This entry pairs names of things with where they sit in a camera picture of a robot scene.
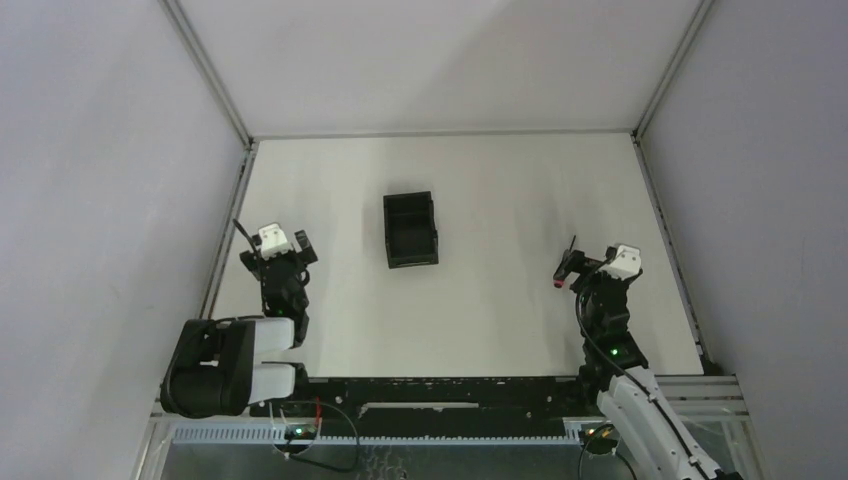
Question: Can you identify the red handled screwdriver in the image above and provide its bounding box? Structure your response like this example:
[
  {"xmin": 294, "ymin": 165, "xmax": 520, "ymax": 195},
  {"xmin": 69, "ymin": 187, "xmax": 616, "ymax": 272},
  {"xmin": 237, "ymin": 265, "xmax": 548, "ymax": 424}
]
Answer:
[{"xmin": 553, "ymin": 235, "xmax": 577, "ymax": 289}]

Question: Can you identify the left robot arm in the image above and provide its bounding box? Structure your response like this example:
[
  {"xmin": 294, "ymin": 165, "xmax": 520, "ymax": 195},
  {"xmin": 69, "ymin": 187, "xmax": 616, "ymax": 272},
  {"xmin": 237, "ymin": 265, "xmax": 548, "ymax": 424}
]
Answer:
[{"xmin": 159, "ymin": 223, "xmax": 318, "ymax": 419}]

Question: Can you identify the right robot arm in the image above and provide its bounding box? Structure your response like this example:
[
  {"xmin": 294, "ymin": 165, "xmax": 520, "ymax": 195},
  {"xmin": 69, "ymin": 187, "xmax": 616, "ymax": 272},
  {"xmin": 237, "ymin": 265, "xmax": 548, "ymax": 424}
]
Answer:
[{"xmin": 552, "ymin": 244, "xmax": 741, "ymax": 479}]

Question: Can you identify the black plastic bin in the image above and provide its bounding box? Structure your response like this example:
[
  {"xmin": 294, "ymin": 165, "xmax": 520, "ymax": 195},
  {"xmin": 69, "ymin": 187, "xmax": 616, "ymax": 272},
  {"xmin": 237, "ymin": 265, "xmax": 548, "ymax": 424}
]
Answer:
[{"xmin": 383, "ymin": 191, "xmax": 439, "ymax": 269}]

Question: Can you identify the right green circuit board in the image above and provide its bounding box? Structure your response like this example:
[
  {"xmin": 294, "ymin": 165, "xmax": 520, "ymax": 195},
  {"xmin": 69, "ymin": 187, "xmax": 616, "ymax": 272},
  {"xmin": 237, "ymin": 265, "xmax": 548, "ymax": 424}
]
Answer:
[{"xmin": 581, "ymin": 425, "xmax": 619, "ymax": 456}]

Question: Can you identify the green circuit board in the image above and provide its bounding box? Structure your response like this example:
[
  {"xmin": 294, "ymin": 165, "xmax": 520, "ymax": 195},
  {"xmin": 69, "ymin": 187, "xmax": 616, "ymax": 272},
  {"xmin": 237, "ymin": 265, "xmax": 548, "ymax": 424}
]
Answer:
[
  {"xmin": 285, "ymin": 425, "xmax": 318, "ymax": 442},
  {"xmin": 581, "ymin": 425, "xmax": 619, "ymax": 456}
]

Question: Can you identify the left green circuit board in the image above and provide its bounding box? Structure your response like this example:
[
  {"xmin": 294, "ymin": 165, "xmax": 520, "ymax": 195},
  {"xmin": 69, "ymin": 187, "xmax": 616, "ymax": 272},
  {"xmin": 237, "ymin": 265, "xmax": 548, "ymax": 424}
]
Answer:
[{"xmin": 285, "ymin": 425, "xmax": 318, "ymax": 442}]

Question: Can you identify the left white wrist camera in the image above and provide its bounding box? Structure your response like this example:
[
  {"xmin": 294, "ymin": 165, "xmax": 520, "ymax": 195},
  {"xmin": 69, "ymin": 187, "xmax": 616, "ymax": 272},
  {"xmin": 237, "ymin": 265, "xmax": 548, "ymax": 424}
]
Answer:
[{"xmin": 257, "ymin": 222, "xmax": 294, "ymax": 260}]

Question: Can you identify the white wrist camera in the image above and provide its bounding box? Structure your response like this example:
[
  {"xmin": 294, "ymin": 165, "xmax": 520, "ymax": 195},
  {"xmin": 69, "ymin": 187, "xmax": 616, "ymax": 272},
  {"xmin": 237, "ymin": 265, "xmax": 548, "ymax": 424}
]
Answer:
[
  {"xmin": 600, "ymin": 244, "xmax": 642, "ymax": 280},
  {"xmin": 257, "ymin": 222, "xmax": 294, "ymax": 260}
]

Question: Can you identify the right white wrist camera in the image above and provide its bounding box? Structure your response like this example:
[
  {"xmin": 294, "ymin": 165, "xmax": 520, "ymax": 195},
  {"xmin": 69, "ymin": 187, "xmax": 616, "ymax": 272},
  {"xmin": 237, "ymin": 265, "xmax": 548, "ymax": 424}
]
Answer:
[{"xmin": 600, "ymin": 244, "xmax": 642, "ymax": 280}]

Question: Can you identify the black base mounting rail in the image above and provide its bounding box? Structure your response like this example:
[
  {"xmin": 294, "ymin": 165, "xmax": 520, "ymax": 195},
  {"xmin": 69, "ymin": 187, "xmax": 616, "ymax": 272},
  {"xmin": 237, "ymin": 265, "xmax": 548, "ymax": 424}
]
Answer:
[{"xmin": 286, "ymin": 375, "xmax": 614, "ymax": 417}]

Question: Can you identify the right black base cable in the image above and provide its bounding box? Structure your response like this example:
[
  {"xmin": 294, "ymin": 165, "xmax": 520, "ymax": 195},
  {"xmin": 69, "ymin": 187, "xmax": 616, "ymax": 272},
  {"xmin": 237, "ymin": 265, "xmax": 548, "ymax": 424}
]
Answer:
[{"xmin": 577, "ymin": 423, "xmax": 639, "ymax": 480}]

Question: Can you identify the aluminium frame profile right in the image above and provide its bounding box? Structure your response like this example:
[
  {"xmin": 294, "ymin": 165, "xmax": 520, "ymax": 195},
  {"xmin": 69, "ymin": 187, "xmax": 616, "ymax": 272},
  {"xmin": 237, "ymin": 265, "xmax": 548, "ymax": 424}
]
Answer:
[{"xmin": 656, "ymin": 375, "xmax": 749, "ymax": 420}]

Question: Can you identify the left black loop cable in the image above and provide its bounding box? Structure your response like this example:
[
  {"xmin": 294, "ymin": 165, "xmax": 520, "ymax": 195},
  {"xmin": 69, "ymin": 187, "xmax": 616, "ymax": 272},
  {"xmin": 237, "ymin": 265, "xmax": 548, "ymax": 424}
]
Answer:
[{"xmin": 281, "ymin": 400, "xmax": 362, "ymax": 475}]

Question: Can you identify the white slotted cable duct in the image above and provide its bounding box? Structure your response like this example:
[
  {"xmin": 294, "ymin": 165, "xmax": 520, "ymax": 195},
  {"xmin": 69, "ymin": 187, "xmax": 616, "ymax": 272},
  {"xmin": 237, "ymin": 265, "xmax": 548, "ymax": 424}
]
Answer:
[{"xmin": 170, "ymin": 423, "xmax": 584, "ymax": 446}]

